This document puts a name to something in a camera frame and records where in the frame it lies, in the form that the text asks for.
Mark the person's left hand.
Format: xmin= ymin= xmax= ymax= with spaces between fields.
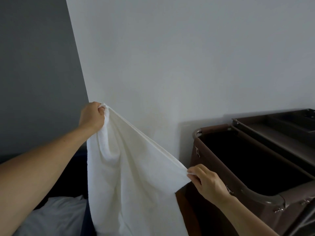
xmin=77 ymin=101 xmax=107 ymax=135

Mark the person's right hand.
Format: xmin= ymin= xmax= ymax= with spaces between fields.
xmin=186 ymin=164 xmax=234 ymax=207

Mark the brown housekeeping cart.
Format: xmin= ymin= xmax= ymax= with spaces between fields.
xmin=182 ymin=108 xmax=315 ymax=236

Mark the white towel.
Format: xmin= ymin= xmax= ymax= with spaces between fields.
xmin=86 ymin=103 xmax=192 ymax=236

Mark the person's left forearm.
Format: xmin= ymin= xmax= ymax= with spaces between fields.
xmin=0 ymin=125 xmax=95 ymax=236

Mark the person's right forearm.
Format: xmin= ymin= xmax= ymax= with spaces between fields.
xmin=220 ymin=195 xmax=280 ymax=236

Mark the round wooden side table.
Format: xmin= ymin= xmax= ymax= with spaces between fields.
xmin=175 ymin=187 xmax=201 ymax=236

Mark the grey door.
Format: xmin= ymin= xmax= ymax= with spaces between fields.
xmin=0 ymin=0 xmax=90 ymax=159

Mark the white pillowcase black piping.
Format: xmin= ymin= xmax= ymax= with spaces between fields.
xmin=13 ymin=195 xmax=88 ymax=236

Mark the navy laundry hamper white frame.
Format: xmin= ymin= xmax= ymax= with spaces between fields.
xmin=0 ymin=145 xmax=98 ymax=236

